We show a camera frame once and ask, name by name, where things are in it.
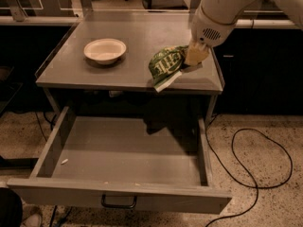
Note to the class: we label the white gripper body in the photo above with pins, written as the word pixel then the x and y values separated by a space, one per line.
pixel 206 29

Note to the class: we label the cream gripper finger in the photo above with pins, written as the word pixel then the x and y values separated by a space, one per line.
pixel 196 53

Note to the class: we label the green jalapeno chip bag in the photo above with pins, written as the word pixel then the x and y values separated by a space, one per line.
pixel 167 65

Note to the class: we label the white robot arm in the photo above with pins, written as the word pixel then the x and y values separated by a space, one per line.
pixel 214 20

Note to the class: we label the grey open top drawer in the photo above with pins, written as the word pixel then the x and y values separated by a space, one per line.
pixel 165 163

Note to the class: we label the white paper bowl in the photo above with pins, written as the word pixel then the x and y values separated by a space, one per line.
pixel 105 51

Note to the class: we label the grey metal cabinet table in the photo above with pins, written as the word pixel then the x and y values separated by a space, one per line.
pixel 144 34

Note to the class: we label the white shoe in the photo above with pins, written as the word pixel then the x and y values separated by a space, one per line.
pixel 32 217

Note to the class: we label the black drawer handle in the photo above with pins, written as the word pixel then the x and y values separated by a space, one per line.
pixel 118 202

